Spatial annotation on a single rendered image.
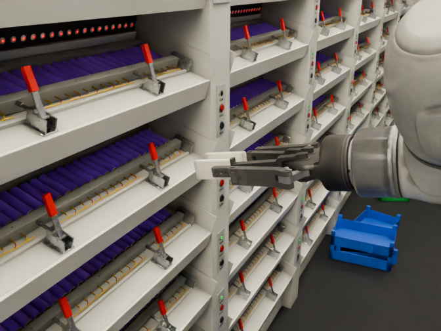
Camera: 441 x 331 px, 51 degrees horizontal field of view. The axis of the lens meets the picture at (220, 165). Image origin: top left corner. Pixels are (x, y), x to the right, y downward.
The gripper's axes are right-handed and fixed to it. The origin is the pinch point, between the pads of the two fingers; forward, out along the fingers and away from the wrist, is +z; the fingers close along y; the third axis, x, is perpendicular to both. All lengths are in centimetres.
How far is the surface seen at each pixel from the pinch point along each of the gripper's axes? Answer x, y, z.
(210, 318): -54, 30, 31
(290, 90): -5, 98, 25
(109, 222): -8.5, -4.4, 21.7
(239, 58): 12, 53, 20
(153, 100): 9.7, 9.1, 17.0
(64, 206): -3.8, -8.7, 26.4
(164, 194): -9.7, 11.1, 21.0
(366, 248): -95, 148, 17
